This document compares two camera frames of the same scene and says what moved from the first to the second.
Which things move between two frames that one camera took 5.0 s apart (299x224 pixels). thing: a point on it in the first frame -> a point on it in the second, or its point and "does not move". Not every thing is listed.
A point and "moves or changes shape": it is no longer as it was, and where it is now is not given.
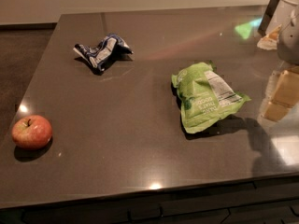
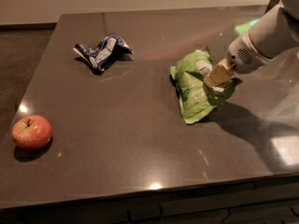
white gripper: (289, 42) -> (240, 57)
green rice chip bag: (205, 96) moves or changes shape
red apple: (33, 133) does not move
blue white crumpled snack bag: (103, 53) does not move
